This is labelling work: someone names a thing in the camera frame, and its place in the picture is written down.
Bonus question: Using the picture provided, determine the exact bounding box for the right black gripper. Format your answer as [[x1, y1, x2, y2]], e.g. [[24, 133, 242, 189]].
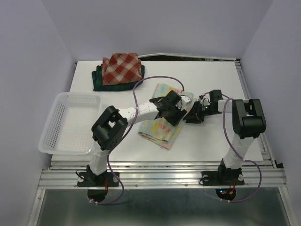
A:
[[183, 101, 218, 123]]

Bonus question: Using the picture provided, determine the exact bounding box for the pastel floral skirt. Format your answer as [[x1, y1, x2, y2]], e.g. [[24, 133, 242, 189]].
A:
[[138, 83, 195, 149]]

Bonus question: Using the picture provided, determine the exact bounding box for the red plaid skirt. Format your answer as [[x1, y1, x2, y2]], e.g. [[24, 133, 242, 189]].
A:
[[101, 52, 142, 86]]

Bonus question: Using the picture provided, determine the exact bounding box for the green plaid skirt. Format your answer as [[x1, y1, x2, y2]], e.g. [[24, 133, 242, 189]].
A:
[[92, 65, 145, 92]]

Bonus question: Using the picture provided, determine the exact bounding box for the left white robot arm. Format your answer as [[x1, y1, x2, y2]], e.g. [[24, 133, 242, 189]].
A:
[[84, 90, 191, 186]]

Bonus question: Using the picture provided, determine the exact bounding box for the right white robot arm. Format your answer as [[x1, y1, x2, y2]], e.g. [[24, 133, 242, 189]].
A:
[[184, 89, 267, 184]]

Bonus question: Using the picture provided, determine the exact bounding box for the white plastic basket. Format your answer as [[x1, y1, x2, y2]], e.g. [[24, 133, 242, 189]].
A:
[[38, 92, 101, 155]]

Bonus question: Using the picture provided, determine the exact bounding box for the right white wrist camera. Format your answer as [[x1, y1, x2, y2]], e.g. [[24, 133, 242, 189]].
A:
[[198, 94, 211, 106]]

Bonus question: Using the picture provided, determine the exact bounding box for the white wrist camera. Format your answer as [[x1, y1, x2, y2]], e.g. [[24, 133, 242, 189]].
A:
[[198, 94, 211, 106], [179, 95, 191, 109]]

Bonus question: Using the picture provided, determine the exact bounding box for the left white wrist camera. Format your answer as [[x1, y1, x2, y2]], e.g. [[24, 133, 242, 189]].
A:
[[179, 95, 191, 109]]

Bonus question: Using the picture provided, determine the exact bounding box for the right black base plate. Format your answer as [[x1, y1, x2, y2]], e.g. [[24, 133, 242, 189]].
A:
[[201, 171, 245, 186]]

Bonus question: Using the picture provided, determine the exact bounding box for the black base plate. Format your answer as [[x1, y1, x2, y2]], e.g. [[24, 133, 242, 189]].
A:
[[75, 171, 119, 187], [201, 171, 245, 186]]

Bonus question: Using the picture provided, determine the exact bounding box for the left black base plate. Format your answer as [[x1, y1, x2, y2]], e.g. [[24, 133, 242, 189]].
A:
[[75, 171, 119, 187]]

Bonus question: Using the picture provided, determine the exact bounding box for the aluminium frame rail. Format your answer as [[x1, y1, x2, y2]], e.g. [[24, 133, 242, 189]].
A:
[[38, 161, 287, 189]]

